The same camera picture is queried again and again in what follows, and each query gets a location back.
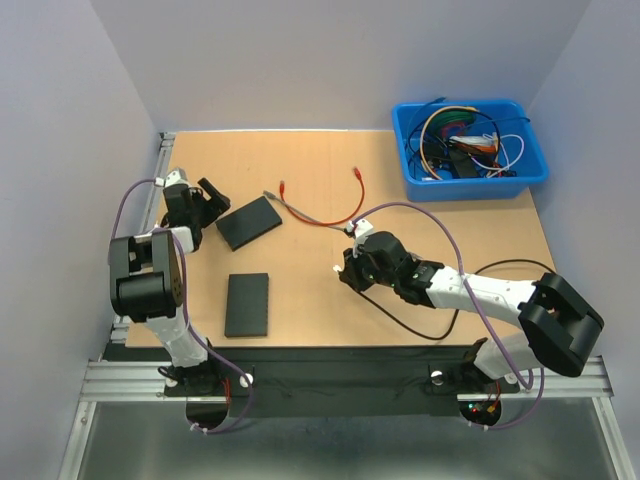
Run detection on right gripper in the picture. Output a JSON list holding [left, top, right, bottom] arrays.
[[337, 240, 397, 291]]

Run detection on black network switch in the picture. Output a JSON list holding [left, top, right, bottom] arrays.
[[216, 196, 282, 251], [224, 273, 269, 338]]

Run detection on black power cable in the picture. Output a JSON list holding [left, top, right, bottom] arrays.
[[354, 258, 557, 343]]

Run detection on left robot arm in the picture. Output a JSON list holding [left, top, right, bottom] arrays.
[[108, 169, 230, 394]]

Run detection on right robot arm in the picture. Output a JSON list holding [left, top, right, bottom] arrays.
[[338, 231, 604, 390]]

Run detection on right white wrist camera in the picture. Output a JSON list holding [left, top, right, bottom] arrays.
[[344, 218, 375, 255]]

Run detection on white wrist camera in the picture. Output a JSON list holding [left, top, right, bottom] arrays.
[[153, 168, 190, 188], [344, 218, 375, 255]]

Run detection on grey ethernet cable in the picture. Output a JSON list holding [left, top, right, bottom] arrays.
[[262, 189, 351, 236]]

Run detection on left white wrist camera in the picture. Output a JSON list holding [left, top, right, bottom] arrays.
[[153, 168, 190, 188]]

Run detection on red ethernet cable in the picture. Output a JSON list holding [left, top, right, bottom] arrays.
[[278, 166, 366, 227]]

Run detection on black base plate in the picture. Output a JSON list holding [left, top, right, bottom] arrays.
[[97, 344, 521, 419]]

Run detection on tangled cables in bin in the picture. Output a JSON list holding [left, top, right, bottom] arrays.
[[404, 94, 532, 182]]

